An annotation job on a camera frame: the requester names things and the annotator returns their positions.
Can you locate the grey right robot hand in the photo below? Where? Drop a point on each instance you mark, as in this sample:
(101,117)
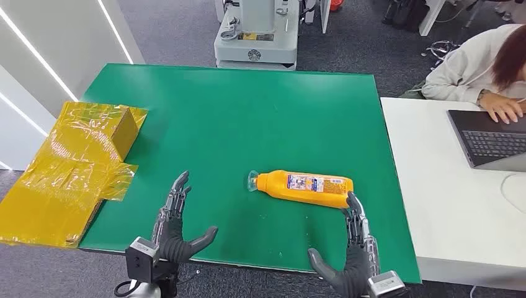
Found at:
(353,271)

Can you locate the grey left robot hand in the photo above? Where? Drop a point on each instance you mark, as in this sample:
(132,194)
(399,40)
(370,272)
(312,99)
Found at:
(172,242)

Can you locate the orange plastic bottle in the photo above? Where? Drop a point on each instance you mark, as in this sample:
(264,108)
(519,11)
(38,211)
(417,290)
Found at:
(304,191)

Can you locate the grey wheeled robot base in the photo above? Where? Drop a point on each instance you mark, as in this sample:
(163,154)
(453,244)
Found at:
(257,41)

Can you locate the white desk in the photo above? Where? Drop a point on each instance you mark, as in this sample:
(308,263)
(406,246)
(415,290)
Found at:
(443,205)

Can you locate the yellow taped cardboard box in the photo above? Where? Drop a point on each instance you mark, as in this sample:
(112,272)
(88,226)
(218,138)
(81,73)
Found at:
(70,177)

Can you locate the green table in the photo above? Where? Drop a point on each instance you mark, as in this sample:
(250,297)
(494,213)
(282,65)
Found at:
(254,123)

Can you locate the white round pad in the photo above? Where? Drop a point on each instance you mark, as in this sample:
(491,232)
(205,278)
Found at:
(515,193)

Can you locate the dark grey laptop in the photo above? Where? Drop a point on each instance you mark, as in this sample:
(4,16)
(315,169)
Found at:
(489,140)

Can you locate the person's hand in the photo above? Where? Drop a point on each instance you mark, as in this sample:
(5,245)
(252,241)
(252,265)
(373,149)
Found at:
(501,107)

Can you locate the person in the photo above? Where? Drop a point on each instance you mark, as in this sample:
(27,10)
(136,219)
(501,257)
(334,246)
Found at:
(464,70)

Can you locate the chrome chair base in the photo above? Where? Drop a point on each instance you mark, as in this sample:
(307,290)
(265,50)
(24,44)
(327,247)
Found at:
(441,49)

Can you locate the narrow white panel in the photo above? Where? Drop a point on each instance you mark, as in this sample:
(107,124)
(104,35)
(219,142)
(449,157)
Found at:
(325,14)

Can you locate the black bag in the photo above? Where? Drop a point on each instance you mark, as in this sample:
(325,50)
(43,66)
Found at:
(404,14)

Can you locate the white desk panel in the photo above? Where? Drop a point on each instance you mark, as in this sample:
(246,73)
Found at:
(431,16)

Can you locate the red object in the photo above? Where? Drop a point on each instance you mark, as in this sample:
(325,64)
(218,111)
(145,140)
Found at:
(336,4)

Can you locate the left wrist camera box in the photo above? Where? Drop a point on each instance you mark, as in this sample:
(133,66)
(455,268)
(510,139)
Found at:
(141,259)

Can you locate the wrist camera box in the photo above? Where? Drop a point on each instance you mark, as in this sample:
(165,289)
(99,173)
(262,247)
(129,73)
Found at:
(386,286)
(141,259)

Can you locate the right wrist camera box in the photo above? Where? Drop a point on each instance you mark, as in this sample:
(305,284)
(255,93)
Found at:
(386,286)

